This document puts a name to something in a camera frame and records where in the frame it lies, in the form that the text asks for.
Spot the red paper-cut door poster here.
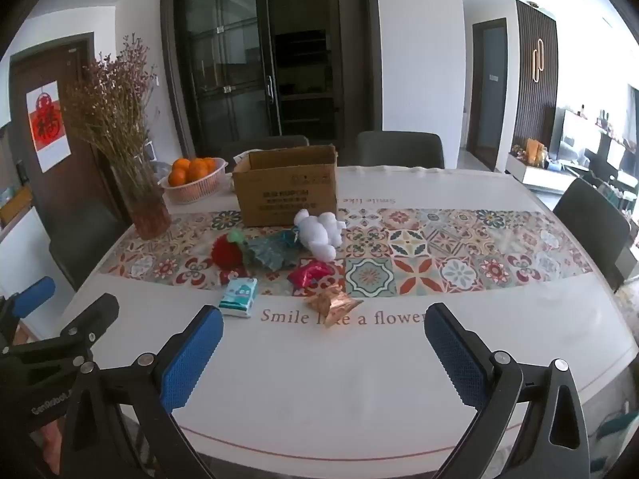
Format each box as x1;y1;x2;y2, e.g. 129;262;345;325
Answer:
26;80;73;173

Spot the white plastic basket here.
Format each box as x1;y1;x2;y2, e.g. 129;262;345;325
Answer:
160;157;228;205

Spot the gold wall ornament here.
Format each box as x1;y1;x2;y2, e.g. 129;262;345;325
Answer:
530;37;546;83

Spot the dried flower bouquet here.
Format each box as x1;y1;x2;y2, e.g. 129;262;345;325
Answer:
65;34;161;210

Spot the brown cardboard box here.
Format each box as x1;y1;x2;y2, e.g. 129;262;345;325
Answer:
232;144;340;228

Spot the dark slatted wall panel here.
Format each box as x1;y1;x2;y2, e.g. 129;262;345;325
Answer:
514;0;559;155

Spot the white plush toy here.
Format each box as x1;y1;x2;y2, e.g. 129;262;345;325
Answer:
294;210;345;260

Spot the red plush strawberry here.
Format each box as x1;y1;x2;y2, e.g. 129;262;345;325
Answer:
210;228;248;270

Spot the green crumpled fabric pouch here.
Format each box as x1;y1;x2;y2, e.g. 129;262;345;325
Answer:
244;232;300;270

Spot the small tissue pack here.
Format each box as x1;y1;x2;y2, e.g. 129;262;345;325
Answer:
218;277;259;317

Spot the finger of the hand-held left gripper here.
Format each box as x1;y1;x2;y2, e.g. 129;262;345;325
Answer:
0;276;57;333
10;293;121;361

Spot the pink foil packet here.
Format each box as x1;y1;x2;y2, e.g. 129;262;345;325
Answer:
287;259;336;290

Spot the copper foil wrapper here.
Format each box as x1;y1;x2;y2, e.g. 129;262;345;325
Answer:
306;289;364;330

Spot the white television console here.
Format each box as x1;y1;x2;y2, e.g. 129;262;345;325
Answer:
505;152;590;193

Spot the black glass sliding door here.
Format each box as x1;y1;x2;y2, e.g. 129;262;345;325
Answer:
160;0;383;158

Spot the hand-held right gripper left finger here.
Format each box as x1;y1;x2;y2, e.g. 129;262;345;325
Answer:
65;304;225;479

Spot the dark grey dining chair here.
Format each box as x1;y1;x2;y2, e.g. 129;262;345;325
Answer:
356;131;445;169
220;135;310;160
553;178;632;290
47;200;128;290

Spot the dark interior door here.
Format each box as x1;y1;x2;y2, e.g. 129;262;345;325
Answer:
472;17;509;173

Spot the television screen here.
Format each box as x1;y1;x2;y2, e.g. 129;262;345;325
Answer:
558;107;600;160

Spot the pile of oranges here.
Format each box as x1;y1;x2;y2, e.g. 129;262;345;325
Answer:
167;157;218;188

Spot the white patterned tablecloth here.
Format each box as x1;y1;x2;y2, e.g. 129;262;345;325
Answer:
57;166;639;465

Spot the teal cloth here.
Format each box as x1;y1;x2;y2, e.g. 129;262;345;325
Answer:
594;409;639;460

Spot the glass vase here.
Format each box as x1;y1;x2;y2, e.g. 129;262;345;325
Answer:
112;160;173;240

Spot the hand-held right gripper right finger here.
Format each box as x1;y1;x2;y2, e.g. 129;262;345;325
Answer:
423;302;605;479

